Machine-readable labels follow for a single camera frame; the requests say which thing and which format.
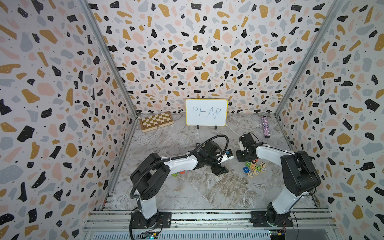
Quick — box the whiteboard with yellow frame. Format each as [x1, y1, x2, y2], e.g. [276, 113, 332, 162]
[185, 99, 228, 127]

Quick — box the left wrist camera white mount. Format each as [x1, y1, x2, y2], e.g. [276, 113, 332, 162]
[220, 150, 234, 164]

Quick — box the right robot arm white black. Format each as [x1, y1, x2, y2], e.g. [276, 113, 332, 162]
[237, 132, 321, 226]

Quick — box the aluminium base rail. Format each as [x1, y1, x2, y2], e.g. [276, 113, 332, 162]
[81, 209, 343, 240]

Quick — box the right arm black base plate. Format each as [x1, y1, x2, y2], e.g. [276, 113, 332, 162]
[250, 209, 294, 228]

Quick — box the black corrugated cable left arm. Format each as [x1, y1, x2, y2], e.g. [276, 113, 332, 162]
[129, 134, 230, 199]

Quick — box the glittery purple tube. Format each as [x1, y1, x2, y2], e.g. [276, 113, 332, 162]
[262, 114, 270, 138]

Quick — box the wooden chessboard box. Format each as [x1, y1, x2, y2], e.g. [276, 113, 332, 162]
[140, 112, 174, 133]

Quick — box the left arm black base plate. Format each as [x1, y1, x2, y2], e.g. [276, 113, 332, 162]
[130, 211, 172, 229]

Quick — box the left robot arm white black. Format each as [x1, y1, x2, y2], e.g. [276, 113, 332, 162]
[130, 140, 234, 221]

